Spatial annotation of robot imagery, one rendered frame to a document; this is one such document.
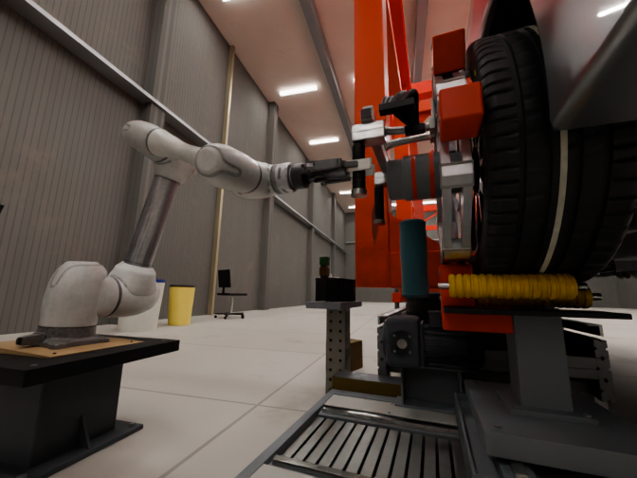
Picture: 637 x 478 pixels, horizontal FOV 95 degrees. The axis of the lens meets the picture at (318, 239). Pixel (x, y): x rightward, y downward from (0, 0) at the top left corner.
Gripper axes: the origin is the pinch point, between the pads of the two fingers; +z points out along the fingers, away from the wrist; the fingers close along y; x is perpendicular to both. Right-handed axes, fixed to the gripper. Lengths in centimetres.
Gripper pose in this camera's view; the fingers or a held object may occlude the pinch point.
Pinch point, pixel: (360, 168)
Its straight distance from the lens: 84.1
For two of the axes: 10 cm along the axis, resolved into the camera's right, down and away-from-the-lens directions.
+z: 9.3, -0.5, -3.5
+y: -3.6, -1.8, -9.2
